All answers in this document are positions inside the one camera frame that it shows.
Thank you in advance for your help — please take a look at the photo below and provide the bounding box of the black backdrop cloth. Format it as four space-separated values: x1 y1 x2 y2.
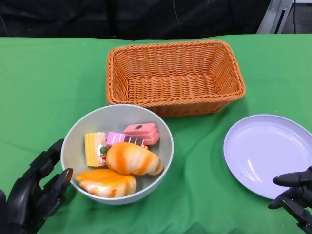
0 0 271 41

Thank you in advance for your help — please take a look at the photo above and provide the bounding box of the grey round bowl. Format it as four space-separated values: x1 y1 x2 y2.
60 104 175 205

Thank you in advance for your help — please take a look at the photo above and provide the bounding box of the pink brown striped cake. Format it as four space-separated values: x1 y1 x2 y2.
106 131 149 150

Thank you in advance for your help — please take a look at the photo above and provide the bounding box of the lavender round plate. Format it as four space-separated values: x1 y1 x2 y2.
223 114 312 200

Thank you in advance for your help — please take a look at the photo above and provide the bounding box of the green tablecloth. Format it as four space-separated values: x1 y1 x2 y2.
0 33 312 234

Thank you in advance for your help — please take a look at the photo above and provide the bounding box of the orange donut bread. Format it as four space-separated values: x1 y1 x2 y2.
75 168 137 198

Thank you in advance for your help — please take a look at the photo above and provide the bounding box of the orange wicker basket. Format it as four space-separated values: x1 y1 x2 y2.
106 39 246 117

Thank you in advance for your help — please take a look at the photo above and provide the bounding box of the plump orange croissant bread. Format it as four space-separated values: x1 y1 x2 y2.
106 142 163 176

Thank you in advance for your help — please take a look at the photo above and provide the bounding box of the black cable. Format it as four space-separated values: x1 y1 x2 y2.
292 0 297 34

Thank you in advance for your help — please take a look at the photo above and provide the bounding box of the pink layered cake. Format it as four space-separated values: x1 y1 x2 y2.
123 123 161 146

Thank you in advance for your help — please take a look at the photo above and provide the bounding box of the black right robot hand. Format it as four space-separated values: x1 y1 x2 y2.
268 166 312 232

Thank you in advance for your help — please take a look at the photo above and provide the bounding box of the yellow cake slice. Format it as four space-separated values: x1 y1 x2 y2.
84 132 108 168

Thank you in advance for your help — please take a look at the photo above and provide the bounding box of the grey metal frame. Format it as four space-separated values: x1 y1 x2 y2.
255 0 294 35

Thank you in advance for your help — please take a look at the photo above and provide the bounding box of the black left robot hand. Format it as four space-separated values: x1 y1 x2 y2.
6 138 74 234

